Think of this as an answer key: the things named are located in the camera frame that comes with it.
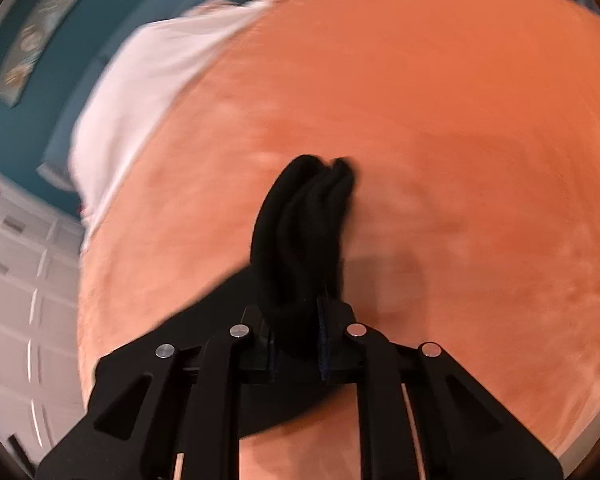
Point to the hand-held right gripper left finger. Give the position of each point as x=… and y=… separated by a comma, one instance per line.
x=219, y=390

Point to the long framed wall picture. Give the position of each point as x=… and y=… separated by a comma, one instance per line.
x=45, y=30

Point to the black pants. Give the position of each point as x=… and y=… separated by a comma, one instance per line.
x=300, y=230

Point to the orange plush blanket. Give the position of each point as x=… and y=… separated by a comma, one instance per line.
x=430, y=160

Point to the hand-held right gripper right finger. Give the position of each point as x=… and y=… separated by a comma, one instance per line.
x=326, y=347

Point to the teal headboard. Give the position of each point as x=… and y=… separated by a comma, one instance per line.
x=80, y=60

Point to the white wardrobe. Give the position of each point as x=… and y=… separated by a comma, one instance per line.
x=20, y=310

